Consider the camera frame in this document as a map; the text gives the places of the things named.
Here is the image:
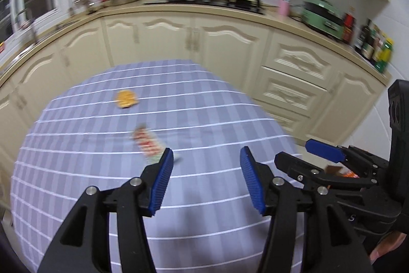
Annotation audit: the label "steel faucet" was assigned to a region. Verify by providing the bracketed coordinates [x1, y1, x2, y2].
[13, 9, 38, 44]

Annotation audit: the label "green plastic bottle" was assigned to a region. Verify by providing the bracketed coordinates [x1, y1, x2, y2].
[375, 36, 394, 73]

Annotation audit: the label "grey checkered tablecloth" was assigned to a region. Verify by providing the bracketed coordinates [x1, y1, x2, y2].
[9, 59, 304, 273]

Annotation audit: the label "pink utensil holder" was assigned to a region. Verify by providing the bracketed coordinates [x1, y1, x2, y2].
[277, 0, 293, 17]

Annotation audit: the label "orange snack wrapper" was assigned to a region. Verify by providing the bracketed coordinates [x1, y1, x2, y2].
[116, 90, 140, 109]

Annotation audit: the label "red label dark bottle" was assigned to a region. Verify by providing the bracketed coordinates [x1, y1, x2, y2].
[342, 7, 357, 45]

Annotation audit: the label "green electric cooker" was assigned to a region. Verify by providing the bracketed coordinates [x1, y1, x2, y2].
[302, 0, 346, 37]

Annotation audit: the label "orange brown wrapper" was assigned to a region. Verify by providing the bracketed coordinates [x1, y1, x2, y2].
[324, 165, 360, 179]

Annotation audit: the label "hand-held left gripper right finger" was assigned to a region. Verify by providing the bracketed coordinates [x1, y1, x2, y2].
[240, 146, 374, 273]

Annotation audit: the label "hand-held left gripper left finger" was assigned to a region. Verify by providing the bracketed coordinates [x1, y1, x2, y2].
[38, 148, 175, 273]

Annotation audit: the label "red white wrapper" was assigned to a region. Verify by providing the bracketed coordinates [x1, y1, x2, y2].
[132, 125, 179, 163]

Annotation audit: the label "black gas stove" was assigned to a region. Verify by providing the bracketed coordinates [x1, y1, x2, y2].
[144, 0, 266, 15]

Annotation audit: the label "cream base cabinets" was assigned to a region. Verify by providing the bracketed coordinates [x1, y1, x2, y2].
[0, 0, 393, 213]

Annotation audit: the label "dark glass bottle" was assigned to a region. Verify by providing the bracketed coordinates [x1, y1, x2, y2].
[355, 19, 373, 58]

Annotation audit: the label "person's right hand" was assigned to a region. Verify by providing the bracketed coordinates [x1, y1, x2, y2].
[369, 230, 409, 264]

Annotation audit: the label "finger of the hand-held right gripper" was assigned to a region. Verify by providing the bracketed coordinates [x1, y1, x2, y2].
[305, 139, 389, 173]
[274, 151, 379, 193]

